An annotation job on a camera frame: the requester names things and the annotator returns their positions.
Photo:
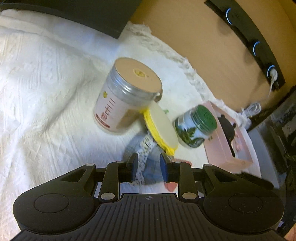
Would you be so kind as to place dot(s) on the black power strip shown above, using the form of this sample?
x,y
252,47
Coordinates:
x,y
245,30

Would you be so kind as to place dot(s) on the yellow round puff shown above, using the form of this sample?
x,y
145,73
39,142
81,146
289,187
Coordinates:
x,y
163,126

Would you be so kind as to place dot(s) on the blue denim lace cloth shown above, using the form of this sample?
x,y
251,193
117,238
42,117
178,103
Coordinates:
x,y
150,172

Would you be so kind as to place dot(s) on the black computer monitor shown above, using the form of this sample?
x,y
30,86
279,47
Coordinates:
x,y
92,18

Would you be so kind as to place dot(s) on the large jar with tan lid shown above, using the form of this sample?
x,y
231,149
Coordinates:
x,y
120,102

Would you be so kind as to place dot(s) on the white woven blanket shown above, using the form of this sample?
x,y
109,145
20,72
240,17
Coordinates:
x,y
46,92

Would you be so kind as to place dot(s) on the pink cardboard box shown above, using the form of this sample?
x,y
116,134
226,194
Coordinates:
x,y
219,153

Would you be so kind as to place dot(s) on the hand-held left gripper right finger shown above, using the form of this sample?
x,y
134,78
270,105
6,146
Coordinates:
x,y
164,169

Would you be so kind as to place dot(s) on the green lid glass jar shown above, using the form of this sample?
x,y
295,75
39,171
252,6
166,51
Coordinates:
x,y
194,128

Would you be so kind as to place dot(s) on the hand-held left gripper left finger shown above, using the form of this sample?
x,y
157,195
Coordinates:
x,y
134,167

